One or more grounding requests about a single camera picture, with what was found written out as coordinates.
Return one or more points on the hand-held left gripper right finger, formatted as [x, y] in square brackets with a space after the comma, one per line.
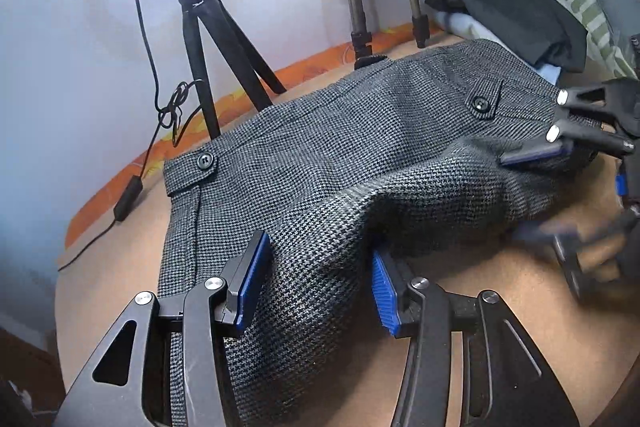
[385, 302]

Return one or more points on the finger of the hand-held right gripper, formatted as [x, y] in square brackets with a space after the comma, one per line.
[570, 268]
[535, 153]

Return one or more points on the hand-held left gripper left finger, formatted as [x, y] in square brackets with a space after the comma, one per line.
[249, 283]

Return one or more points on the grey houndstooth pants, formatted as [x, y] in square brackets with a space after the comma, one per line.
[320, 187]

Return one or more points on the black garment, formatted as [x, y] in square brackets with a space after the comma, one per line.
[520, 22]

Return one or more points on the light blue cloth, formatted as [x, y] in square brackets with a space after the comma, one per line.
[462, 27]

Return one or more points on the black tripod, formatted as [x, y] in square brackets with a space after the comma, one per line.
[200, 37]

